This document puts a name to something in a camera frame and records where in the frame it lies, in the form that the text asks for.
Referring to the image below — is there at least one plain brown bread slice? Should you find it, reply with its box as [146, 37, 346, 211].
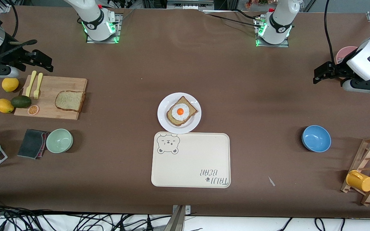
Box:
[55, 90, 86, 113]

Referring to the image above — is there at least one white round plate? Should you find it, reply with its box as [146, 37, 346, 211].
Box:
[157, 92, 202, 134]

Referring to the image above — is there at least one fried egg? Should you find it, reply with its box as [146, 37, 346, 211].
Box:
[171, 103, 190, 121]

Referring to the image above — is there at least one yellow plastic knife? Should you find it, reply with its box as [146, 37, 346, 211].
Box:
[25, 71, 37, 98]

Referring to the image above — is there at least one yellow plastic fork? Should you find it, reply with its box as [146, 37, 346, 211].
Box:
[33, 73, 43, 99]

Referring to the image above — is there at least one pink bowl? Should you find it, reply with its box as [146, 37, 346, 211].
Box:
[335, 46, 359, 64]

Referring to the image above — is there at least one yellow lemon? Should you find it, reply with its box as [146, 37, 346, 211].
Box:
[2, 76, 19, 93]
[0, 98, 14, 114]

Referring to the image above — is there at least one wooden cutting board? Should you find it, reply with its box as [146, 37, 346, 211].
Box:
[14, 75, 88, 121]

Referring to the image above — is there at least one green avocado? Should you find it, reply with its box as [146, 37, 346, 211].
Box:
[11, 95, 32, 109]

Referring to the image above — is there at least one blue bowl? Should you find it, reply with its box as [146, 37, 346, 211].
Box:
[302, 125, 331, 153]

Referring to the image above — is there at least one dark grey folded cloth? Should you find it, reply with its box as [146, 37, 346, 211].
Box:
[17, 129, 49, 159]

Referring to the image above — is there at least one pale green bowl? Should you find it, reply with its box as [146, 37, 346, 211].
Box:
[46, 128, 74, 153]

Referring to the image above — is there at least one yellow mug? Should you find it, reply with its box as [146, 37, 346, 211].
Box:
[346, 170, 370, 192]

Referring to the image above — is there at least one grey metal box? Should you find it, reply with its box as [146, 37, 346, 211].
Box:
[167, 0, 215, 10]

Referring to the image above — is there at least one cream tray with bear print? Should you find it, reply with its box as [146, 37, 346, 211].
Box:
[151, 132, 231, 188]

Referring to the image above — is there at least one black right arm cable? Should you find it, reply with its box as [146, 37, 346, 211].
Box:
[0, 0, 38, 62]

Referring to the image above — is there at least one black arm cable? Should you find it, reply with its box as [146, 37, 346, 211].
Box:
[0, 0, 38, 62]
[324, 0, 344, 66]

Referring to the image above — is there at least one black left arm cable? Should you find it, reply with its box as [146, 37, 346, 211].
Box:
[324, 0, 344, 66]

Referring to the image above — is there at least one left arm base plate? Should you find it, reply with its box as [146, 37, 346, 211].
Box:
[254, 16, 290, 48]

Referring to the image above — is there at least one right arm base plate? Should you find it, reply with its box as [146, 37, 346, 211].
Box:
[86, 13, 123, 44]

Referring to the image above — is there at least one black cable on table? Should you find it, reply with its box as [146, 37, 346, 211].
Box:
[204, 10, 260, 27]

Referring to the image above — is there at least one black cable bundle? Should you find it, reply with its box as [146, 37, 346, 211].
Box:
[0, 197, 163, 231]

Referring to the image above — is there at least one metal bracket at table edge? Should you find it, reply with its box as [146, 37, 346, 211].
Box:
[164, 205, 191, 231]

